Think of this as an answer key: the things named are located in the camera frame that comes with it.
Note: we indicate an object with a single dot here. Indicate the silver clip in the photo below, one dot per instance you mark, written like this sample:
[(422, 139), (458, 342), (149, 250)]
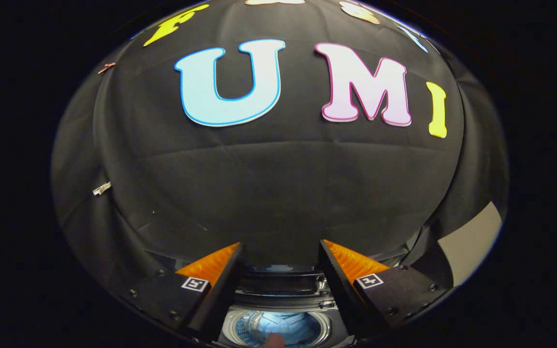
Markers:
[(101, 188)]

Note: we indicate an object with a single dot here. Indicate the copper clip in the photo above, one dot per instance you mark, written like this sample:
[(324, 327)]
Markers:
[(107, 67)]

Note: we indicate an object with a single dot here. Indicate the grey washing machine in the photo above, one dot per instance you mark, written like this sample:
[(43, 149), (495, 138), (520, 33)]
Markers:
[(232, 331)]

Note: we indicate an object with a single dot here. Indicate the light blue shirt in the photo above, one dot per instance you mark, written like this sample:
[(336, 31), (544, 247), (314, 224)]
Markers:
[(278, 323)]

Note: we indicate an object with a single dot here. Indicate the black backdrop cloth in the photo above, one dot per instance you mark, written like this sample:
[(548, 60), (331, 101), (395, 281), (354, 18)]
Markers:
[(278, 183)]

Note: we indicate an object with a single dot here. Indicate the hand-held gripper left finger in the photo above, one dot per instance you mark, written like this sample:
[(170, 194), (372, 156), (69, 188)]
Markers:
[(218, 299)]

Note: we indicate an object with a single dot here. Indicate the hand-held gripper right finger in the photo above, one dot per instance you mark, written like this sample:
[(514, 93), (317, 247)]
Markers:
[(344, 295)]

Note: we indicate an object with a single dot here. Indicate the grey cabinet with beige door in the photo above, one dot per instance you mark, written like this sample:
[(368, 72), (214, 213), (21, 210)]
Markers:
[(472, 241)]

